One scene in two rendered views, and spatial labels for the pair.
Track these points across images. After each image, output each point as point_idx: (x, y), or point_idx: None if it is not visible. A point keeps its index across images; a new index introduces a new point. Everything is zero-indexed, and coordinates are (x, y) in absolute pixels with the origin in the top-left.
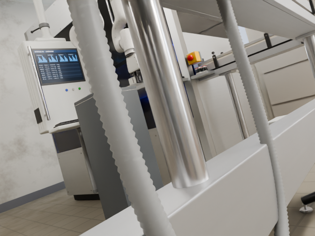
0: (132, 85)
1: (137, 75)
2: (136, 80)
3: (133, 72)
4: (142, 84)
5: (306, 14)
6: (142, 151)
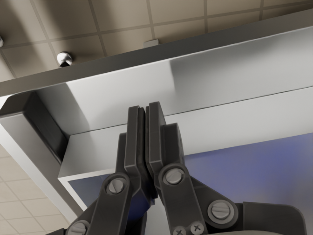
0: (301, 119)
1: (124, 178)
2: (153, 122)
3: (187, 230)
4: (73, 77)
5: None
6: None
